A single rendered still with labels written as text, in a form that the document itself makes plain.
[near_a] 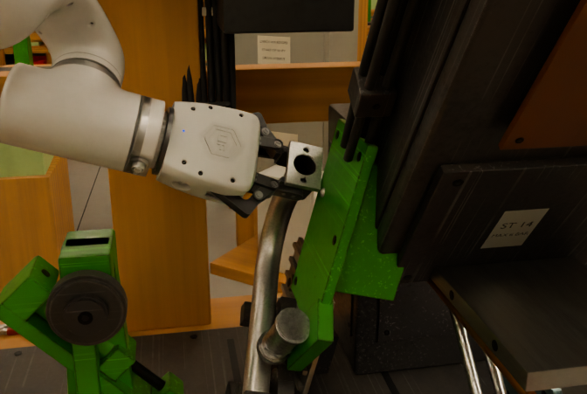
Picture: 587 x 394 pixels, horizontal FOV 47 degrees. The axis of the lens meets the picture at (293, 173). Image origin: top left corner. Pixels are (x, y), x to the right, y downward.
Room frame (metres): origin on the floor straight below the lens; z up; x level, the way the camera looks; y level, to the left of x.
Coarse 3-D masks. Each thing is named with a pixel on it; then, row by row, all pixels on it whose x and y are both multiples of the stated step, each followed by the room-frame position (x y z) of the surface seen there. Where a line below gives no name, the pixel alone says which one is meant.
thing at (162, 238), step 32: (128, 0) 0.95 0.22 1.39; (160, 0) 0.95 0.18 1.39; (192, 0) 0.96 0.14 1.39; (128, 32) 0.95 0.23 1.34; (160, 32) 0.95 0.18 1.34; (192, 32) 0.96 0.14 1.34; (128, 64) 0.95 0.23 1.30; (160, 64) 0.95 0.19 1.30; (192, 64) 0.96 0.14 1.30; (160, 96) 0.95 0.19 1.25; (128, 192) 0.94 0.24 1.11; (160, 192) 0.95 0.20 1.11; (128, 224) 0.94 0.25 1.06; (160, 224) 0.95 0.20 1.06; (192, 224) 0.96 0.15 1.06; (128, 256) 0.94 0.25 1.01; (160, 256) 0.95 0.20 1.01; (192, 256) 0.96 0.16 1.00; (128, 288) 0.94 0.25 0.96; (160, 288) 0.95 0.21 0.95; (192, 288) 0.96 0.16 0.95; (128, 320) 0.94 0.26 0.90; (160, 320) 0.95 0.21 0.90; (192, 320) 0.96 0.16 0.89
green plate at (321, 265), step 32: (352, 160) 0.65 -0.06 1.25; (352, 192) 0.62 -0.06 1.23; (320, 224) 0.69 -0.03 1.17; (352, 224) 0.62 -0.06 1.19; (320, 256) 0.66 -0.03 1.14; (352, 256) 0.63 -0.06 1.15; (384, 256) 0.64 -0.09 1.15; (320, 288) 0.63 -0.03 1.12; (352, 288) 0.63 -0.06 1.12; (384, 288) 0.64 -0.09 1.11
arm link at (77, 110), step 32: (64, 64) 0.71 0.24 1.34; (96, 64) 0.71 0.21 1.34; (0, 96) 0.65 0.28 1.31; (32, 96) 0.65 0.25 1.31; (64, 96) 0.66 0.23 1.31; (96, 96) 0.67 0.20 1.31; (128, 96) 0.69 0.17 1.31; (0, 128) 0.64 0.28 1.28; (32, 128) 0.64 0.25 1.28; (64, 128) 0.65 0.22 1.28; (96, 128) 0.65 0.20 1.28; (128, 128) 0.66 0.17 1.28; (96, 160) 0.67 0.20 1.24
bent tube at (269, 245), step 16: (288, 144) 0.74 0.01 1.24; (304, 144) 0.74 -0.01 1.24; (288, 160) 0.72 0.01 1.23; (304, 160) 0.74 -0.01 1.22; (320, 160) 0.73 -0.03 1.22; (288, 176) 0.71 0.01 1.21; (304, 176) 0.71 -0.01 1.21; (320, 176) 0.72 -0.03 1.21; (272, 208) 0.78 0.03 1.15; (288, 208) 0.77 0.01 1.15; (272, 224) 0.78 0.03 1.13; (272, 240) 0.77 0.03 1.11; (272, 256) 0.77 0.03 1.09; (256, 272) 0.76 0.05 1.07; (272, 272) 0.75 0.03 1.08; (256, 288) 0.74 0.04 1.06; (272, 288) 0.74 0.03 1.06; (256, 304) 0.72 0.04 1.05; (272, 304) 0.72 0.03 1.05; (256, 320) 0.70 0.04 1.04; (272, 320) 0.71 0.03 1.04; (256, 336) 0.69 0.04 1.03; (256, 352) 0.67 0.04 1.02; (256, 368) 0.66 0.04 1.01; (256, 384) 0.64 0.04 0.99
